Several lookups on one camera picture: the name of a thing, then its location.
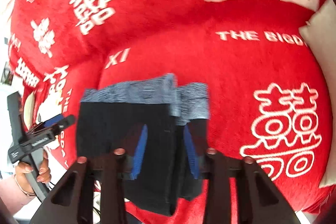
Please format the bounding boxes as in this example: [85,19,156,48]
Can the black pants with patterned waistband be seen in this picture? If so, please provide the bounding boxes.
[76,73,210,217]

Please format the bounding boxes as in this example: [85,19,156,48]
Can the person's left forearm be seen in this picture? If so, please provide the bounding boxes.
[0,175,36,215]

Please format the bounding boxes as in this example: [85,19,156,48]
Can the person's left hand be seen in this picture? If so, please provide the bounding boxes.
[15,151,51,185]

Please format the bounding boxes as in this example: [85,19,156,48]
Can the red blanket with white characters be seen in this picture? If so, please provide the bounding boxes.
[9,0,335,223]

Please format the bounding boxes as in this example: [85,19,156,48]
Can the beige pillow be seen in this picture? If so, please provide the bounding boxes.
[299,0,336,188]

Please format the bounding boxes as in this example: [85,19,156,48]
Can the silver bracelet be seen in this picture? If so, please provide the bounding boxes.
[13,174,36,198]

